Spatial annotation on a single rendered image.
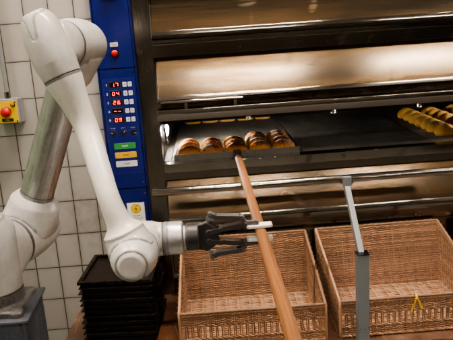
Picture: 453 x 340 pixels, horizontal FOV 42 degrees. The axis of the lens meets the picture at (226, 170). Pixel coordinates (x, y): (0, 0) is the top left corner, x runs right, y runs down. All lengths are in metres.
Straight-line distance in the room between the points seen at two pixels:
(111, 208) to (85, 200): 1.19
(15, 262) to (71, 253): 0.97
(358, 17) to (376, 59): 0.20
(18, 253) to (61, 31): 0.64
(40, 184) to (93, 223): 0.85
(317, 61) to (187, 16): 0.57
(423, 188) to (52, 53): 1.76
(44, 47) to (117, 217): 0.46
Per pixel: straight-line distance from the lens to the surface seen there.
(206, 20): 2.46
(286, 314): 1.16
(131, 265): 1.39
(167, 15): 2.48
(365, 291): 2.15
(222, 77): 2.48
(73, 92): 1.56
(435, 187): 2.76
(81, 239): 2.69
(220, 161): 2.54
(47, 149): 1.80
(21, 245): 1.80
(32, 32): 1.58
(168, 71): 2.50
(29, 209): 1.86
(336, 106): 2.41
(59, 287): 2.80
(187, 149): 2.59
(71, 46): 1.60
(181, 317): 2.23
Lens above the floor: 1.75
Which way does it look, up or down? 14 degrees down
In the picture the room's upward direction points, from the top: 4 degrees counter-clockwise
